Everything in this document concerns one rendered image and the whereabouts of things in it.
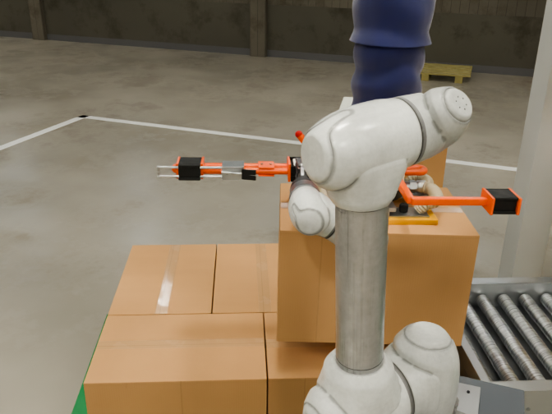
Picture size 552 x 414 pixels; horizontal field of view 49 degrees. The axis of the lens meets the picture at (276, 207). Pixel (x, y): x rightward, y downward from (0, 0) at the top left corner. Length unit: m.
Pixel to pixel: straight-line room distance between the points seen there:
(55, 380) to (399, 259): 1.80
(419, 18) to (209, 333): 1.30
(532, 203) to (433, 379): 2.01
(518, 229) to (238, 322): 1.66
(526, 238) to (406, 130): 2.38
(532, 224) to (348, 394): 2.23
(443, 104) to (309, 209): 0.57
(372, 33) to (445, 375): 0.94
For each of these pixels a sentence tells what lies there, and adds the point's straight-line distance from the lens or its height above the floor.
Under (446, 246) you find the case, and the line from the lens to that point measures 1.92.
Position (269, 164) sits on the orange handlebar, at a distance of 1.95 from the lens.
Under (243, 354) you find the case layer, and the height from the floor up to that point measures 0.54.
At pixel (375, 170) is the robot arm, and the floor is 1.51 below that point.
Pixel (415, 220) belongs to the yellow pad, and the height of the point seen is 1.08.
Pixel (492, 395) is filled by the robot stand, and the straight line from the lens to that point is 1.82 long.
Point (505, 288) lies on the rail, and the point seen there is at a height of 0.57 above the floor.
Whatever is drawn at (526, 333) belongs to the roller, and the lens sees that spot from 2.51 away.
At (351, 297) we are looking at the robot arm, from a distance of 1.20.
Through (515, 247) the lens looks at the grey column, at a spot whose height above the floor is 0.42.
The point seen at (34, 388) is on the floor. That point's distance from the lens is 3.08.
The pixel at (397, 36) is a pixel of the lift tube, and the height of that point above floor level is 1.63.
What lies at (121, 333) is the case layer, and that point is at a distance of 2.35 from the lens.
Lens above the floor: 1.85
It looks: 23 degrees down
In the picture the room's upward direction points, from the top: 1 degrees clockwise
